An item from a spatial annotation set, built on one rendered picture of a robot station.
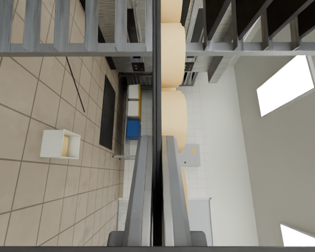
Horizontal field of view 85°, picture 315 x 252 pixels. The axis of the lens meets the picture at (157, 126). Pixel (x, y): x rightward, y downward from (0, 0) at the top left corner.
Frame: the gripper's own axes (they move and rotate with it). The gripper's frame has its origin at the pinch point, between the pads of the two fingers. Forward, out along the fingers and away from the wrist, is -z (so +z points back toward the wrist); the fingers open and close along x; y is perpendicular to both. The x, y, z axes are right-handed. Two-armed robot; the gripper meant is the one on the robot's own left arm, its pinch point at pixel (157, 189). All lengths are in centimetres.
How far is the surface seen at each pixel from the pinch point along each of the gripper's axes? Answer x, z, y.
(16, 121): -89, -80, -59
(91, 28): -21, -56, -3
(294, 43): 41, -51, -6
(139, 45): -5, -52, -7
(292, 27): 41, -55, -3
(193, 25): 46, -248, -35
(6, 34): -47, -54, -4
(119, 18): -12, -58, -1
